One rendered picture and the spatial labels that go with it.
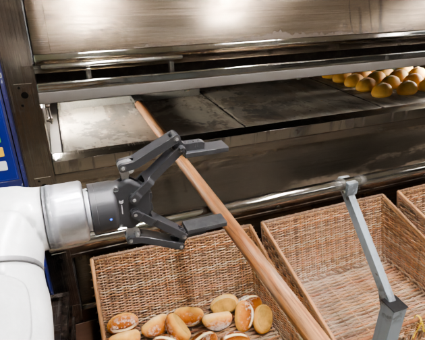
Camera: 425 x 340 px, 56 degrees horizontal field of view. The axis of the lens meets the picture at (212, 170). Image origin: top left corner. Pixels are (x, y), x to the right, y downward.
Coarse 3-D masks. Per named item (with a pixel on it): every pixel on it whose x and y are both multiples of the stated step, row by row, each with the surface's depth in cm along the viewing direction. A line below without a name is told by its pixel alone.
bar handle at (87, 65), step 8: (152, 56) 97; (160, 56) 98; (168, 56) 98; (176, 56) 99; (48, 64) 90; (56, 64) 90; (64, 64) 91; (72, 64) 91; (80, 64) 92; (88, 64) 92; (96, 64) 93; (104, 64) 94; (112, 64) 94; (120, 64) 95; (128, 64) 96; (168, 64) 100; (88, 72) 93
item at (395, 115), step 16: (352, 112) 148; (368, 112) 148; (384, 112) 148; (400, 112) 149; (416, 112) 152; (240, 128) 132; (256, 128) 132; (272, 128) 132; (288, 128) 133; (304, 128) 136; (320, 128) 138; (336, 128) 141; (128, 144) 120; (144, 144) 120; (240, 144) 129; (64, 160) 110; (80, 160) 112; (96, 160) 114; (112, 160) 115
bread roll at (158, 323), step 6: (156, 318) 128; (162, 318) 128; (144, 324) 127; (150, 324) 126; (156, 324) 127; (162, 324) 127; (144, 330) 126; (150, 330) 126; (156, 330) 126; (162, 330) 127; (150, 336) 126; (156, 336) 127
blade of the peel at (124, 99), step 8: (120, 96) 156; (128, 96) 157; (144, 96) 159; (152, 96) 161; (160, 96) 162; (168, 96) 163; (176, 96) 164; (64, 104) 149; (72, 104) 150; (80, 104) 151; (88, 104) 152; (96, 104) 154; (104, 104) 155; (112, 104) 156
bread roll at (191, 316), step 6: (174, 312) 133; (180, 312) 131; (186, 312) 131; (192, 312) 131; (198, 312) 131; (186, 318) 130; (192, 318) 130; (198, 318) 131; (186, 324) 130; (192, 324) 131
